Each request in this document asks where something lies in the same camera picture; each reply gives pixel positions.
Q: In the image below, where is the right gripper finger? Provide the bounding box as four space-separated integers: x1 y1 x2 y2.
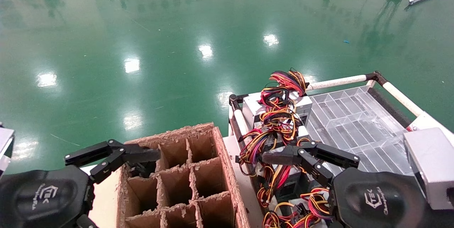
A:
262 146 334 187
300 141 360 168

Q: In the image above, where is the brown cardboard divider box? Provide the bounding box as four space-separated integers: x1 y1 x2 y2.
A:
115 122 250 228

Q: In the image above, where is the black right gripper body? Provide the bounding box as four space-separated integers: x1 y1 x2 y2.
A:
330 167 428 228

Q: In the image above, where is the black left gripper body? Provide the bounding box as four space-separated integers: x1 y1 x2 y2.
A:
0 166 98 228

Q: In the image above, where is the clear plastic compartment tray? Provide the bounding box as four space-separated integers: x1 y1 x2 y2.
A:
306 85 415 177

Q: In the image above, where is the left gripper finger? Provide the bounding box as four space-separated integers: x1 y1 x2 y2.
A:
65 139 161 167
90 154 157 185

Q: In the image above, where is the black foam strip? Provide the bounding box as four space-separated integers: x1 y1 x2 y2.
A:
367 88 414 128

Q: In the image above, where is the white tube cart frame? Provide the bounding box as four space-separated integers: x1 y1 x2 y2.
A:
229 71 424 141

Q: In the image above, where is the grey power supply with cables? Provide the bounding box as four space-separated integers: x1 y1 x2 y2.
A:
262 202 320 228
257 164 307 207
243 86 289 127
301 187 334 219
237 129 281 177
254 109 311 166
270 70 313 126

